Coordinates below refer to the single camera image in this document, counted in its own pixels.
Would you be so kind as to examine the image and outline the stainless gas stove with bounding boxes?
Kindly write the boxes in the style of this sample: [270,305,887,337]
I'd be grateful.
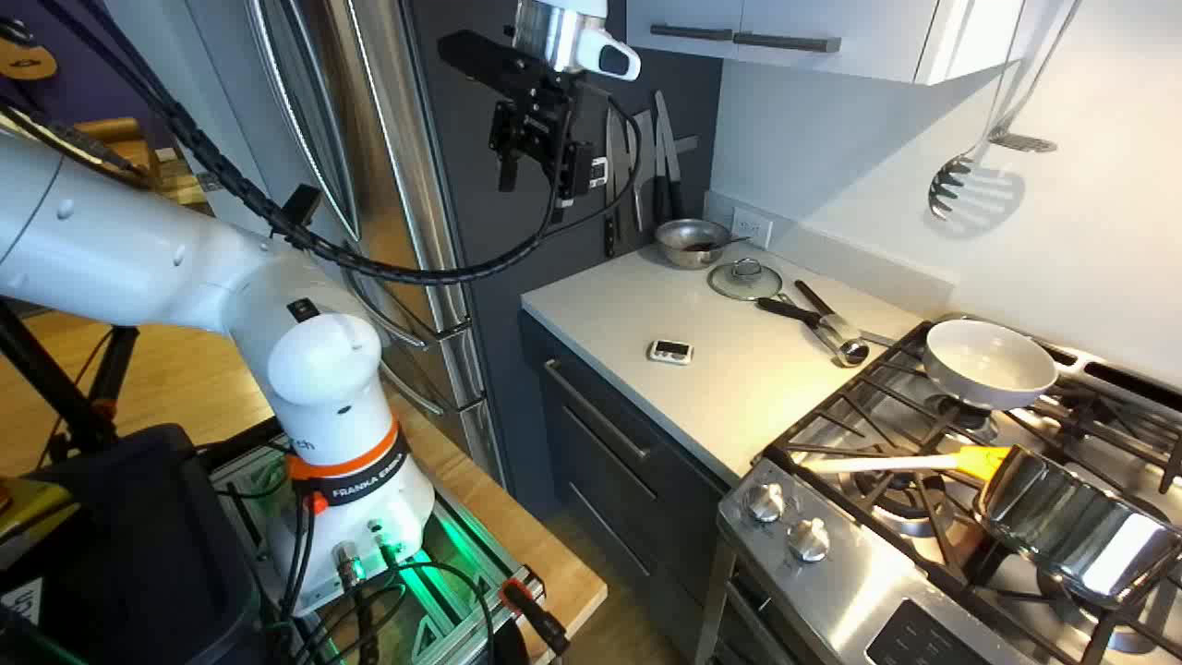
[694,332,1182,665]

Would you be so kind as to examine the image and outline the steel mixing bowl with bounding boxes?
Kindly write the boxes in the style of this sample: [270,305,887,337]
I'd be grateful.
[652,217,730,270]

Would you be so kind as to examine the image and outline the white upper cabinet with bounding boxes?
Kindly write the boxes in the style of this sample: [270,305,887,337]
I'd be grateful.
[626,0,1021,86]

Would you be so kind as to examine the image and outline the white wall outlet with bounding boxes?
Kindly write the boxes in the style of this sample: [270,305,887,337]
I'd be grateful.
[730,207,776,246]

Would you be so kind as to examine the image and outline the stainless steel refrigerator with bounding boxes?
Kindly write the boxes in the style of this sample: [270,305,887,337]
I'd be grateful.
[99,0,501,476]

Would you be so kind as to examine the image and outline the glass pot lid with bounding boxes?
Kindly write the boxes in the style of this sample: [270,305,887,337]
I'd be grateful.
[705,260,781,303]

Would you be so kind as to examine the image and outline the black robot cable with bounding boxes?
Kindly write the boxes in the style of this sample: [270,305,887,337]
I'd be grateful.
[34,0,643,289]

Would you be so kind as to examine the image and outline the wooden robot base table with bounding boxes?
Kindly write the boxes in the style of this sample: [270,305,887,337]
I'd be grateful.
[0,395,608,638]

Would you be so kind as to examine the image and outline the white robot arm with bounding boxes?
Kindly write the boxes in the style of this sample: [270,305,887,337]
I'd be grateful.
[0,0,538,613]

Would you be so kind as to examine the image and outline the white frying pan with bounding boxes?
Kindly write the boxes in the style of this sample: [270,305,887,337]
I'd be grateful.
[924,318,1056,410]

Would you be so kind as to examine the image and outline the small white gadget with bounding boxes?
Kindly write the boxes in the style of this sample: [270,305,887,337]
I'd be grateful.
[646,341,694,366]

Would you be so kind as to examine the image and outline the yellow spatula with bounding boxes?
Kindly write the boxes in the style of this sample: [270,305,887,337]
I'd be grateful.
[802,443,1010,483]

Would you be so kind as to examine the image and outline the hanging slotted spatula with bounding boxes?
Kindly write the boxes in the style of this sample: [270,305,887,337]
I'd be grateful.
[925,0,1083,235]

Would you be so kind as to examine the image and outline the brown sofa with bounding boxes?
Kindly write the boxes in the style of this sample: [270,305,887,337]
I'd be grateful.
[76,118,205,212]

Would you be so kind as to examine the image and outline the black bin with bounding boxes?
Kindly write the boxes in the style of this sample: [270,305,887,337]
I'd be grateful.
[0,426,270,665]

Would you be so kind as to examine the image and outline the grey drawer cabinet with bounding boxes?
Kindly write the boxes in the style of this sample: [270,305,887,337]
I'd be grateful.
[522,318,725,657]

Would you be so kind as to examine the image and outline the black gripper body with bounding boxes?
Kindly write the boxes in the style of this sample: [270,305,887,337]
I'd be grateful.
[440,31,589,196]

